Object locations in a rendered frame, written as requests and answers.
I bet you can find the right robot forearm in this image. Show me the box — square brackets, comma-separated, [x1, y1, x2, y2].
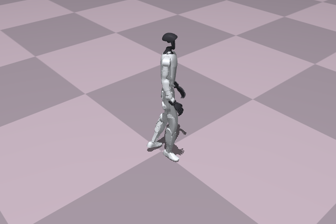
[163, 80, 175, 103]

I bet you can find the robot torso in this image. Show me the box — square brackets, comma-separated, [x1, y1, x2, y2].
[161, 51, 177, 100]

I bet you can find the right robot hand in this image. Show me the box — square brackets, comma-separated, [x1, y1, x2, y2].
[169, 100, 184, 116]

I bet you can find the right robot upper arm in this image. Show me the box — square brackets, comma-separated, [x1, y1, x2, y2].
[161, 57, 171, 85]

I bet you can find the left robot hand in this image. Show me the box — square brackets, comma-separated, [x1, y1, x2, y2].
[173, 82, 186, 98]

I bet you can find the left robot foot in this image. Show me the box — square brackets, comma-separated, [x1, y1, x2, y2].
[147, 141, 162, 148]

